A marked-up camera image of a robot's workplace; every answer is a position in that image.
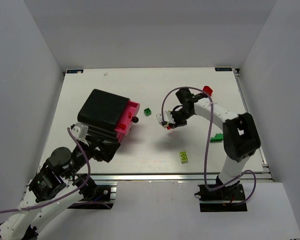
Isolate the large red lego piece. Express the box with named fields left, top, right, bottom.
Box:
left=202, top=85, right=213, bottom=97

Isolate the black drawer cabinet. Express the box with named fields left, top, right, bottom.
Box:
left=77, top=89, right=130, bottom=142

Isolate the pink top drawer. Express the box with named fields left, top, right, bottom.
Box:
left=114, top=100, right=140, bottom=143

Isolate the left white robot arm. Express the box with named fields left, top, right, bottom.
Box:
left=0, top=136, right=120, bottom=240

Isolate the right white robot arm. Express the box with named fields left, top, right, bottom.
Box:
left=165, top=87, right=261, bottom=191

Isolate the dark green square lego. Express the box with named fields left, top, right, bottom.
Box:
left=143, top=108, right=152, bottom=117

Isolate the lime lego near front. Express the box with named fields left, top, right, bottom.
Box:
left=179, top=151, right=189, bottom=164

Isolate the green stepped lego piece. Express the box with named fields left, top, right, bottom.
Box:
left=210, top=133, right=224, bottom=143

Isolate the right blue corner label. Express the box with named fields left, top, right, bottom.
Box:
left=214, top=67, right=233, bottom=72

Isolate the blue corner label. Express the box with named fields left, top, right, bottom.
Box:
left=66, top=69, right=84, bottom=74
left=214, top=67, right=233, bottom=72

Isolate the left blue corner label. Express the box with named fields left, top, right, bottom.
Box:
left=66, top=69, right=84, bottom=74

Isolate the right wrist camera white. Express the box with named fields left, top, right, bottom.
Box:
left=156, top=111, right=175, bottom=128

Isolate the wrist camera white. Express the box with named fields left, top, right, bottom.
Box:
left=156, top=111, right=175, bottom=128
left=71, top=122, right=89, bottom=139

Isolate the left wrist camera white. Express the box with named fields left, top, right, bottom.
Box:
left=71, top=122, right=89, bottom=139

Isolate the aluminium table front rail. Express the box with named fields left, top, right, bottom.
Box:
left=91, top=172, right=273, bottom=182

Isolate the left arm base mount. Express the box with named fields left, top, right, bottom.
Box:
left=68, top=177, right=116, bottom=210

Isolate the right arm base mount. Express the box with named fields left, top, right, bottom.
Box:
left=194, top=180, right=248, bottom=213

